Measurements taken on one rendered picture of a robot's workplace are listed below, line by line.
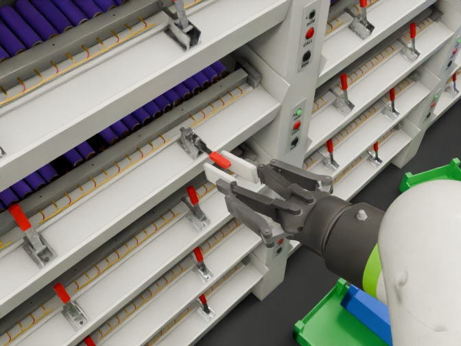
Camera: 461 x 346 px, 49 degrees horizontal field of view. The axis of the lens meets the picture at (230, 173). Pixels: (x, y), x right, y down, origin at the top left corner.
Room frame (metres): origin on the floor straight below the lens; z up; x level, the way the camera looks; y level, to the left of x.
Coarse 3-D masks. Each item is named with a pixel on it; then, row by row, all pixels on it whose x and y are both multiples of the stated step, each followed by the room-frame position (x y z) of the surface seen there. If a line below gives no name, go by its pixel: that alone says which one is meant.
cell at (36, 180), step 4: (32, 172) 0.45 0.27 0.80; (36, 172) 0.45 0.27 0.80; (28, 176) 0.44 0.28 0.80; (32, 176) 0.44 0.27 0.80; (36, 176) 0.44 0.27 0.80; (40, 176) 0.44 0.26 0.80; (28, 180) 0.44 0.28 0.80; (32, 180) 0.44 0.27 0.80; (36, 180) 0.44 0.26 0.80; (40, 180) 0.44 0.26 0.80; (32, 184) 0.43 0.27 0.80; (36, 184) 0.43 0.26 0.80; (40, 184) 0.43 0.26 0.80; (36, 188) 0.43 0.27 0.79
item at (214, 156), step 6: (198, 138) 0.53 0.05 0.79; (198, 144) 0.52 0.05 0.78; (204, 150) 0.51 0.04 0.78; (210, 150) 0.51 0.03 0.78; (210, 156) 0.50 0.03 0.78; (216, 156) 0.49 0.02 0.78; (222, 156) 0.49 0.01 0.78; (216, 162) 0.49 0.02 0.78; (222, 162) 0.48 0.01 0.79; (228, 162) 0.48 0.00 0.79
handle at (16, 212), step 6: (12, 210) 0.35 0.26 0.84; (18, 210) 0.36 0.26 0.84; (12, 216) 0.35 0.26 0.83; (18, 216) 0.35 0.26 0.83; (24, 216) 0.36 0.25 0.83; (18, 222) 0.35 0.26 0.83; (24, 222) 0.35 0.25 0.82; (24, 228) 0.35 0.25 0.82; (30, 228) 0.35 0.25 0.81; (30, 234) 0.35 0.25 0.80; (30, 240) 0.34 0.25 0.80; (36, 240) 0.35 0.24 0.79; (36, 246) 0.34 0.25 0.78; (42, 246) 0.34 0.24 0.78
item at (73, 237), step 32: (224, 64) 0.71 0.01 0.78; (256, 64) 0.68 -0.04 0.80; (224, 96) 0.64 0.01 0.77; (256, 96) 0.65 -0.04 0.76; (224, 128) 0.58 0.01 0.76; (256, 128) 0.61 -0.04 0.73; (128, 160) 0.50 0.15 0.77; (160, 160) 0.50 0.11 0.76; (192, 160) 0.51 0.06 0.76; (128, 192) 0.45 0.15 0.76; (160, 192) 0.46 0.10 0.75; (32, 224) 0.38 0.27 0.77; (64, 224) 0.39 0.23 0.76; (96, 224) 0.39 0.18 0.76; (128, 224) 0.42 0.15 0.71; (64, 256) 0.34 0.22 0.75; (0, 288) 0.30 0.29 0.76; (32, 288) 0.31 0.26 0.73
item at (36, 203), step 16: (224, 80) 0.65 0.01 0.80; (240, 80) 0.66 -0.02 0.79; (208, 96) 0.61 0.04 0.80; (176, 112) 0.57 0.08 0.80; (192, 112) 0.59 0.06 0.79; (144, 128) 0.54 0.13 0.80; (160, 128) 0.54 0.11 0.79; (128, 144) 0.51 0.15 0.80; (144, 144) 0.52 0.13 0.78; (96, 160) 0.47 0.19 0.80; (112, 160) 0.48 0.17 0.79; (64, 176) 0.44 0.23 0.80; (80, 176) 0.45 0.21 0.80; (112, 176) 0.46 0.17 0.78; (48, 192) 0.42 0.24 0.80; (64, 192) 0.43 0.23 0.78; (32, 208) 0.39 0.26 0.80; (64, 208) 0.41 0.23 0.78; (0, 224) 0.37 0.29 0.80; (0, 240) 0.35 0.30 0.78
